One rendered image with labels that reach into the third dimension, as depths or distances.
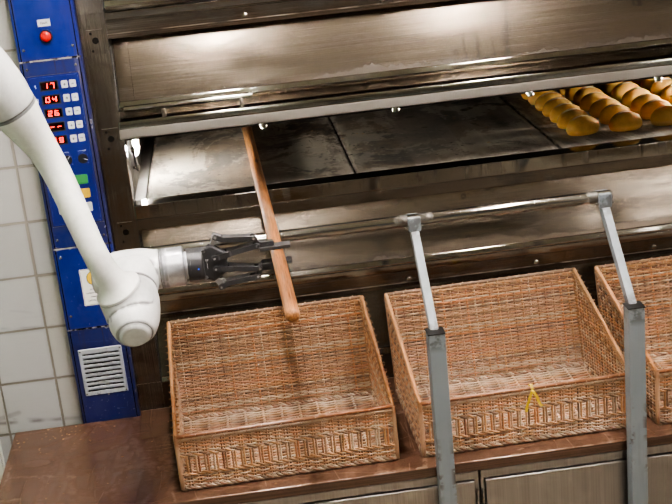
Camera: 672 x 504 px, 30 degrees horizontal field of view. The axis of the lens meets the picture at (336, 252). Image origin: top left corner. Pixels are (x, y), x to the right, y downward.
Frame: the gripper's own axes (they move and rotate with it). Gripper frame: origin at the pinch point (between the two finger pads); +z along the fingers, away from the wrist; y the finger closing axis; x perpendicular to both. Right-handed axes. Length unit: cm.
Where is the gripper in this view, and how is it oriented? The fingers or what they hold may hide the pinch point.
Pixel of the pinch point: (276, 253)
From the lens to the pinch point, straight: 284.5
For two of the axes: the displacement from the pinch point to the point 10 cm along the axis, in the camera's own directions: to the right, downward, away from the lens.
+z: 9.9, -1.3, 0.8
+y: 1.0, 9.4, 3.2
